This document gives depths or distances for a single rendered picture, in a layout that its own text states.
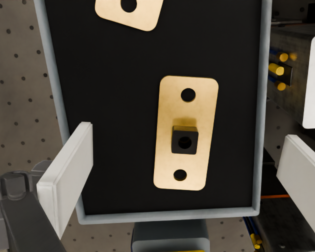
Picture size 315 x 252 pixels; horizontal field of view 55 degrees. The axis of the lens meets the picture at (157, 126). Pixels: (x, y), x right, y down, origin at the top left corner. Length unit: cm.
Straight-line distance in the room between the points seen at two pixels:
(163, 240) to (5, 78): 56
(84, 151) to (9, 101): 60
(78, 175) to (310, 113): 20
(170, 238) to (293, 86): 18
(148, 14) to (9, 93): 60
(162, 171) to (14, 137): 61
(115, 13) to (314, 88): 17
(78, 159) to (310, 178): 12
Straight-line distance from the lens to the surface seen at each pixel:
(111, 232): 87
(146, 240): 29
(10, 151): 82
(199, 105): 20
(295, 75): 30
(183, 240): 29
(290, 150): 19
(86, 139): 17
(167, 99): 20
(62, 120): 21
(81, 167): 17
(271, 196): 53
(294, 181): 19
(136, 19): 19
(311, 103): 29
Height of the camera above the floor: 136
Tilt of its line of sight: 69 degrees down
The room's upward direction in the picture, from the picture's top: 178 degrees counter-clockwise
